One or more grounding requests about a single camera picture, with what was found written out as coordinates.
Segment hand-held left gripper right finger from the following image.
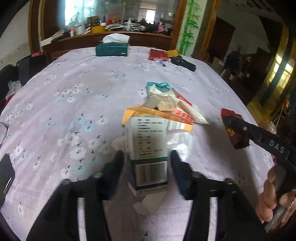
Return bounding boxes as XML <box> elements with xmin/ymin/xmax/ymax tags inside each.
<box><xmin>170</xmin><ymin>150</ymin><xmax>266</xmax><ymax>241</ymax></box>

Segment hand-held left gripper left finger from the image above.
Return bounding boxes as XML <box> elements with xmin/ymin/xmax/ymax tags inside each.
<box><xmin>25</xmin><ymin>150</ymin><xmax>125</xmax><ymax>241</ymax></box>

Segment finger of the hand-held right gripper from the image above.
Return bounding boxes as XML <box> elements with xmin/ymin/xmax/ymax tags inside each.
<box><xmin>223</xmin><ymin>115</ymin><xmax>262</xmax><ymax>139</ymax></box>

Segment dark red snack packet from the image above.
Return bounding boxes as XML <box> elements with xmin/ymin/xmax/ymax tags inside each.
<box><xmin>221</xmin><ymin>108</ymin><xmax>251</xmax><ymax>149</ymax></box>

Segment white blue medicine box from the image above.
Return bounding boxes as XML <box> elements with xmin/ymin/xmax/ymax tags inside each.
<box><xmin>125</xmin><ymin>113</ymin><xmax>171</xmax><ymax>197</ymax></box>

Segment red white wet wipe packet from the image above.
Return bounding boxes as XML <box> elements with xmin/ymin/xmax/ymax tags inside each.
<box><xmin>171</xmin><ymin>89</ymin><xmax>210</xmax><ymax>125</ymax></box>

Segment teal white packet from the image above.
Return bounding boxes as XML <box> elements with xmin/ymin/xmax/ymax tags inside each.
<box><xmin>146</xmin><ymin>82</ymin><xmax>173</xmax><ymax>95</ymax></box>

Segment person's right hand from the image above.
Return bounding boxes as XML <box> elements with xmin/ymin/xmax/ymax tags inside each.
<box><xmin>258</xmin><ymin>166</ymin><xmax>296</xmax><ymax>224</ymax></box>

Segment clear plastic wrapper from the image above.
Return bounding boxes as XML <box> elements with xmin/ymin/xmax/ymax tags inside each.
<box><xmin>166</xmin><ymin>131</ymin><xmax>197</xmax><ymax>163</ymax></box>

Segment white paper leaflet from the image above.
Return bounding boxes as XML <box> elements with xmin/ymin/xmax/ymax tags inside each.
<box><xmin>133</xmin><ymin>191</ymin><xmax>167</xmax><ymax>215</ymax></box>

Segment orange white carton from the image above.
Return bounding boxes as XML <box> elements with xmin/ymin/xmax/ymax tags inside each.
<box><xmin>122</xmin><ymin>105</ymin><xmax>194</xmax><ymax>132</ymax></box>

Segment wooden staircase railing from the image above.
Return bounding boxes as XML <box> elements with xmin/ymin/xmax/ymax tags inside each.
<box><xmin>240</xmin><ymin>46</ymin><xmax>273</xmax><ymax>93</ymax></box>

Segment brown cardboard box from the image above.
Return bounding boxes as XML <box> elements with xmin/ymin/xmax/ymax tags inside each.
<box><xmin>211</xmin><ymin>57</ymin><xmax>226</xmax><ymax>72</ymax></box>

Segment gold column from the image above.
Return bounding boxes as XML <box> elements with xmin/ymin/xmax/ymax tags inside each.
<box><xmin>246</xmin><ymin>21</ymin><xmax>296</xmax><ymax>130</ymax></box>

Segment white crumpled paper packet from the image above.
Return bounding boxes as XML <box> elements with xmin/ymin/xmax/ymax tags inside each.
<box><xmin>144</xmin><ymin>91</ymin><xmax>178</xmax><ymax>112</ymax></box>

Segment black case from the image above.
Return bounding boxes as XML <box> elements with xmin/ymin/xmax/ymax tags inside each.
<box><xmin>171</xmin><ymin>56</ymin><xmax>197</xmax><ymax>72</ymax></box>

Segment dark wooden door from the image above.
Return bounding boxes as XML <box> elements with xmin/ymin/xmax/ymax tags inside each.
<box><xmin>207</xmin><ymin>17</ymin><xmax>235</xmax><ymax>63</ymax></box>

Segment black smartphone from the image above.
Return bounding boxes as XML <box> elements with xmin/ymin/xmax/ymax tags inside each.
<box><xmin>0</xmin><ymin>153</ymin><xmax>15</xmax><ymax>203</ymax></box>

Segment flat red packet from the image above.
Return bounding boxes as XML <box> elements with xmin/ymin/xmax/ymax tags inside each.
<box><xmin>148</xmin><ymin>48</ymin><xmax>167</xmax><ymax>61</ymax></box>

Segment bamboo painted panel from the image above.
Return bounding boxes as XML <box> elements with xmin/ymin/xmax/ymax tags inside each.
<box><xmin>177</xmin><ymin>0</ymin><xmax>201</xmax><ymax>56</ymax></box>

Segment dark framed eyeglasses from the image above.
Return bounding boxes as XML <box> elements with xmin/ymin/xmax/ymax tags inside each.
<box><xmin>0</xmin><ymin>122</ymin><xmax>8</xmax><ymax>146</ymax></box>

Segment teal tissue box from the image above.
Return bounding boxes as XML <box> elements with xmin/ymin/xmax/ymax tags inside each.
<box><xmin>95</xmin><ymin>33</ymin><xmax>130</xmax><ymax>57</ymax></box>

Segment clear plastic bag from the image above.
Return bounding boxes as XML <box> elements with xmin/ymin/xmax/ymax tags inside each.
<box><xmin>8</xmin><ymin>80</ymin><xmax>23</xmax><ymax>98</ymax></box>

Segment wooden sideboard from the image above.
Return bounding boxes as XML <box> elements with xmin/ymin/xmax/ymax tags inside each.
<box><xmin>40</xmin><ymin>31</ymin><xmax>173</xmax><ymax>64</ymax></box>

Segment dark blue chair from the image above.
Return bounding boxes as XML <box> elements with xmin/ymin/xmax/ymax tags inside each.
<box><xmin>16</xmin><ymin>54</ymin><xmax>47</xmax><ymax>79</ymax></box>

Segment etched glass partition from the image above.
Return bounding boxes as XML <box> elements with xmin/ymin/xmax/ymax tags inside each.
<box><xmin>39</xmin><ymin>0</ymin><xmax>183</xmax><ymax>35</ymax></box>

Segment dark jacket on post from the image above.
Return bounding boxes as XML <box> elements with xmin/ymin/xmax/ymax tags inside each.
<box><xmin>225</xmin><ymin>45</ymin><xmax>243</xmax><ymax>70</ymax></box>

